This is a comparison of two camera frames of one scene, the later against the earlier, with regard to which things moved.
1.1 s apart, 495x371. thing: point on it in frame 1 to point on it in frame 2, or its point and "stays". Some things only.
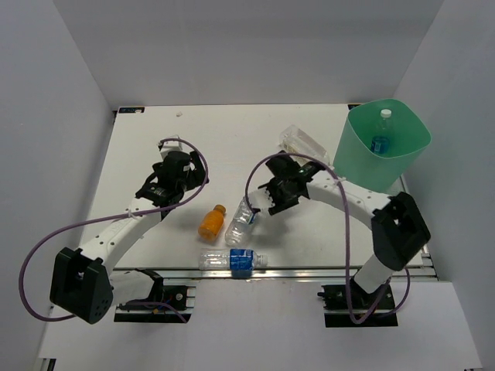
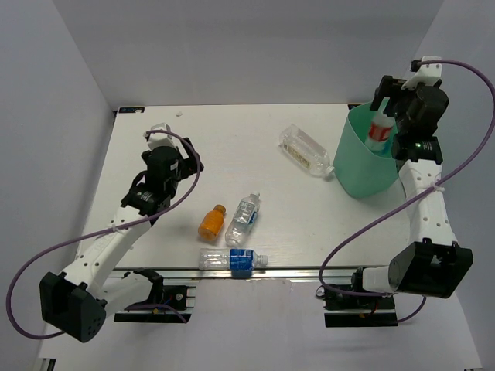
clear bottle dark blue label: (231, 259) stays
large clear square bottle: (294, 141) stays
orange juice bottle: (211, 223) stays
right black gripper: (278, 205) to (389, 88)
